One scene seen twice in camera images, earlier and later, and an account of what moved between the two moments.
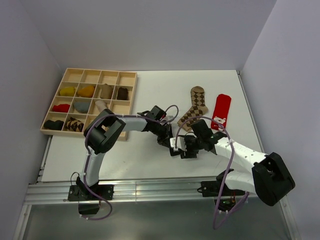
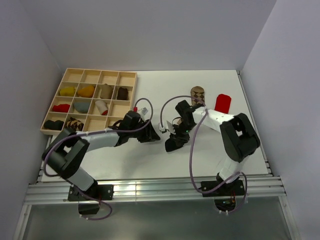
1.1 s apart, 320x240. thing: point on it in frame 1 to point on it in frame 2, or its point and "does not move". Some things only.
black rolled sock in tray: x=57 y=125 does not move
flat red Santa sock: x=220 y=114 does not move
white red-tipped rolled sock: x=101 y=105 does not move
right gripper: x=188 y=154 to x=175 y=126
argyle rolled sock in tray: x=74 y=125 does not move
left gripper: x=164 y=139 to x=150 y=134
